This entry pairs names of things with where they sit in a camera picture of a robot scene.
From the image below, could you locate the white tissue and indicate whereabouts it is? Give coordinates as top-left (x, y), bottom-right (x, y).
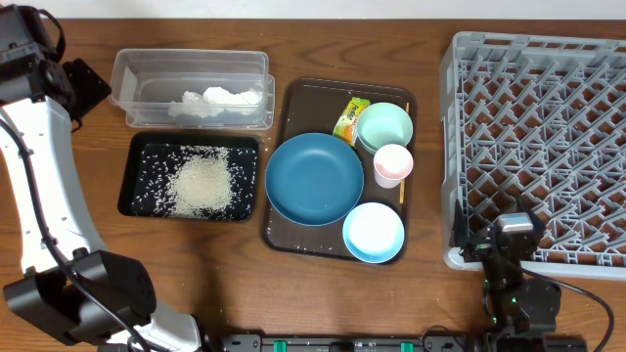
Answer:
top-left (168, 87), bottom-right (263, 118)

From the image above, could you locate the pile of rice grains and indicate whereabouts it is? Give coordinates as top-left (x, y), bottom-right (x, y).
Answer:
top-left (130, 144), bottom-right (258, 221)

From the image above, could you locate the dark blue plate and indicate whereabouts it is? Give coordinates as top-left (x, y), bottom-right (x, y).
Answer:
top-left (265, 133), bottom-right (365, 227)

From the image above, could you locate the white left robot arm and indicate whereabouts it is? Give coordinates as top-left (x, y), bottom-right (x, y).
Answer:
top-left (1, 5), bottom-right (208, 351)

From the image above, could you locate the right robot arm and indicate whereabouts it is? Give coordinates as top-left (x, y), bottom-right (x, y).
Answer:
top-left (451, 198), bottom-right (561, 351)

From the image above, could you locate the grey dishwasher rack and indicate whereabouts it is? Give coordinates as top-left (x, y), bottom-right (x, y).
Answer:
top-left (439, 31), bottom-right (625, 281)

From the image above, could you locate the black waste tray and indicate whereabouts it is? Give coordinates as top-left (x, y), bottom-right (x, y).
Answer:
top-left (117, 132), bottom-right (259, 216)

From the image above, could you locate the wooden chopstick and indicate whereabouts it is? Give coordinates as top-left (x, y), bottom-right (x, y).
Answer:
top-left (398, 101), bottom-right (410, 204)

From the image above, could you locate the light blue bowl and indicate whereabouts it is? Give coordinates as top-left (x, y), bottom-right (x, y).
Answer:
top-left (342, 202), bottom-right (405, 264)

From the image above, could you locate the pink cup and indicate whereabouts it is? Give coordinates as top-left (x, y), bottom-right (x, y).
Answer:
top-left (374, 144), bottom-right (414, 189)

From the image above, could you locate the clear plastic bin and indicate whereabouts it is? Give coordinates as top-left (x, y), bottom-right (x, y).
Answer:
top-left (109, 49), bottom-right (275, 130)

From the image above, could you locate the mint green bowl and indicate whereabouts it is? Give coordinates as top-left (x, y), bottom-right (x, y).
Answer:
top-left (356, 103), bottom-right (414, 154)

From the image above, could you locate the yellow green snack wrapper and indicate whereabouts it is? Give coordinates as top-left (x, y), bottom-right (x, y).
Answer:
top-left (333, 97), bottom-right (371, 147)

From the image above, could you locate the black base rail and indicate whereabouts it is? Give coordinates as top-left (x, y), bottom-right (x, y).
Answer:
top-left (219, 333), bottom-right (588, 352)

